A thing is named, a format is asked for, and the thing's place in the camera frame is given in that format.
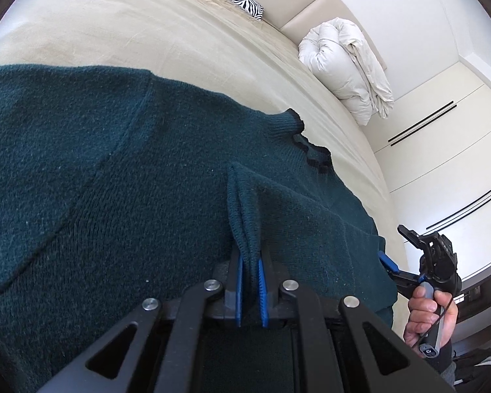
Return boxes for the person's right hand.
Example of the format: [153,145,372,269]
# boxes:
[403,286,459,349]

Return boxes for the white wardrobe with black handles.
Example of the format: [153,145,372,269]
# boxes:
[363,62,491,288]

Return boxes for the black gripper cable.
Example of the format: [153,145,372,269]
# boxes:
[417,293,460,343]

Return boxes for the beige bed with sheet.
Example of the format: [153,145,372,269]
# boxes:
[0,0,407,267]

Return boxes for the folded white duvet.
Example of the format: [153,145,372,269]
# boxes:
[299,17,395,126]

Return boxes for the dark teal knit sweater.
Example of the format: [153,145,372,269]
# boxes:
[0,65,396,392]

